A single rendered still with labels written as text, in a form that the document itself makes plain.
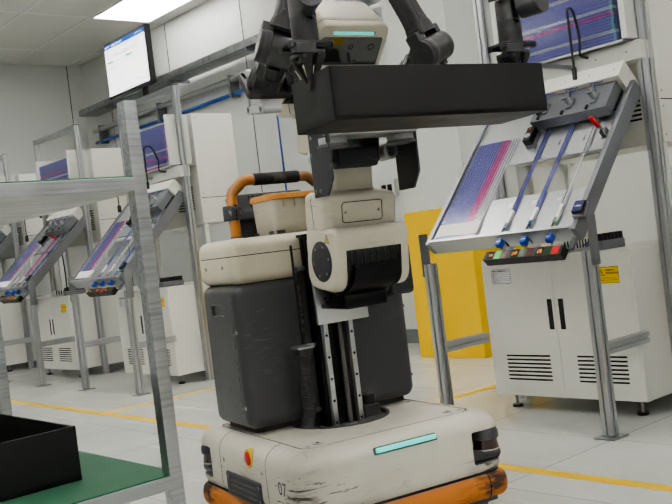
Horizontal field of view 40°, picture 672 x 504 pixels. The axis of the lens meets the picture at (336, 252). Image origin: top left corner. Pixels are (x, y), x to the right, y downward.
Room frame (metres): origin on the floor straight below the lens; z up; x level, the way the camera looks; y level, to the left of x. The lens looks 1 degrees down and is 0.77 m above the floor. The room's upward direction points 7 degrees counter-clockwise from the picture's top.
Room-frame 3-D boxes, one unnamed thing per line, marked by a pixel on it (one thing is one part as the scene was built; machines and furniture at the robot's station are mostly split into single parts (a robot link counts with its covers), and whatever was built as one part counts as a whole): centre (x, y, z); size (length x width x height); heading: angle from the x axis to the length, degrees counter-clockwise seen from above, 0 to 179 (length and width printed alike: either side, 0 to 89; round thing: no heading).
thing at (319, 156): (2.33, -0.10, 0.99); 0.28 x 0.16 x 0.22; 119
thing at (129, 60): (6.15, 1.18, 2.10); 0.58 x 0.14 x 0.41; 41
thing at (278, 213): (2.68, 0.10, 0.87); 0.23 x 0.15 x 0.11; 119
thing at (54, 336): (7.34, 2.02, 0.95); 1.37 x 0.82 x 1.90; 131
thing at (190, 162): (6.24, 1.07, 0.95); 1.36 x 0.82 x 1.90; 131
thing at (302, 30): (1.95, 0.01, 1.21); 0.10 x 0.07 x 0.07; 119
